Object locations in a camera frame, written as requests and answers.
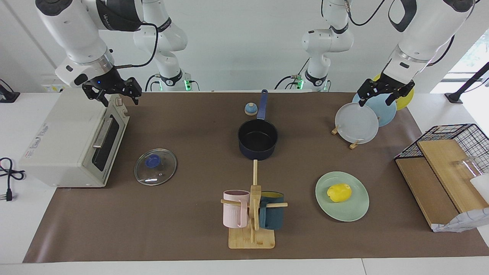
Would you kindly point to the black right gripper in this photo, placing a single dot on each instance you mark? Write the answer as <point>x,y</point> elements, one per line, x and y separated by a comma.
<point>107,82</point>

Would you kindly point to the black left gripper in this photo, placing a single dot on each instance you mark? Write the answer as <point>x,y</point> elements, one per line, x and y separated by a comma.
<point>389,82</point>

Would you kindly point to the glass lid with blue knob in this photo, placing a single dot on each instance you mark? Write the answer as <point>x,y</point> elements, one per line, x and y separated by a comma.
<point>153,161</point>

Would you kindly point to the yellow lemon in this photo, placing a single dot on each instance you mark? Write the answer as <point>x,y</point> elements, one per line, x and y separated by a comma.
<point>339,193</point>

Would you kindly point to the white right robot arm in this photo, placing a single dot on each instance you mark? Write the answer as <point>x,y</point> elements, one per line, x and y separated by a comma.
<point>76,34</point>

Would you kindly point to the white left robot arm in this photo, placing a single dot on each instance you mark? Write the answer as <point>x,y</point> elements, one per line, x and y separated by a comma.
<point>431,30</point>

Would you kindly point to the light blue plate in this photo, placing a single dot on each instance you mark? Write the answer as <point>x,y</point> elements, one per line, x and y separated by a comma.
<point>386,112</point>

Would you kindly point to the yellow plate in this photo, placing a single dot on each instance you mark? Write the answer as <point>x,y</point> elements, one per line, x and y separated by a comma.
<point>405,101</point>

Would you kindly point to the grey plate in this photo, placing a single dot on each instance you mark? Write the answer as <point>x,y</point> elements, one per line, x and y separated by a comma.
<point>357,124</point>

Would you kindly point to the wooden plate rack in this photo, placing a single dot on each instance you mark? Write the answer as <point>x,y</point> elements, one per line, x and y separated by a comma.
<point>354,145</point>

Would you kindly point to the green plate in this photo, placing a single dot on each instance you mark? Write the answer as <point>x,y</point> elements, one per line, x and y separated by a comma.
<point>344,212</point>

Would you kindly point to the white socket box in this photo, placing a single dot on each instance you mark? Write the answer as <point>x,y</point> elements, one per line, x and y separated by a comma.
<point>53,88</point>

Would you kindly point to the beige toaster oven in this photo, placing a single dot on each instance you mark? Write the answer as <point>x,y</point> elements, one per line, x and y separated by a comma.
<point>61,141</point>

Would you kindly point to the bright window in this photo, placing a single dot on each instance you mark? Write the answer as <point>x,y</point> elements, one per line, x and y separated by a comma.
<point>477,53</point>

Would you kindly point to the light wooden board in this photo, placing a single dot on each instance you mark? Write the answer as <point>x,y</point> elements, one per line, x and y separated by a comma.
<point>447,172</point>

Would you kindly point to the black table clamp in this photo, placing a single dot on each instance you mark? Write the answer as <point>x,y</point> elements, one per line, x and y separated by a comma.
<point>9,97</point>

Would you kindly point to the dark wooden board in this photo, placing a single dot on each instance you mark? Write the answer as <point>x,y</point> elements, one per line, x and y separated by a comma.
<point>424,191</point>

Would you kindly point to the clear glass cup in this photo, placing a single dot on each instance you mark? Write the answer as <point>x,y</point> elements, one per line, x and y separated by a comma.
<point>468,166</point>

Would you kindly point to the white plastic container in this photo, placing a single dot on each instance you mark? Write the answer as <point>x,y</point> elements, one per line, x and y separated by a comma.
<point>482,189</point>

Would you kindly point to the dark blue saucepan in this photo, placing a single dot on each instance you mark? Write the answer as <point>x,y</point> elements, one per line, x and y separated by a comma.
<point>258,152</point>

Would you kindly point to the brown table mat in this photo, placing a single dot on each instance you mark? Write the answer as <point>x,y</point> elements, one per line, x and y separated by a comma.
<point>183,214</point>

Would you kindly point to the white patterned cloth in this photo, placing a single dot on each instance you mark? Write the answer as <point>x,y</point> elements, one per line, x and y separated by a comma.
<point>466,221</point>

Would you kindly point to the dark teal mug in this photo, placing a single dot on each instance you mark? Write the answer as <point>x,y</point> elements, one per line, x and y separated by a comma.
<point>272,217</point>

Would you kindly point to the pink mug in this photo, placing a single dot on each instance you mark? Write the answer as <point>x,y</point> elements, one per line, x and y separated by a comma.
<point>233,214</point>

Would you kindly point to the wooden mug tree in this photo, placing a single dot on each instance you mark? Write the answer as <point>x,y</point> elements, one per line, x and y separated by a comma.
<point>252,238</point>

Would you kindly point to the black camera stand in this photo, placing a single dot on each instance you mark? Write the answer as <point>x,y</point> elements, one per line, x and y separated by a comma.
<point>454,97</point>

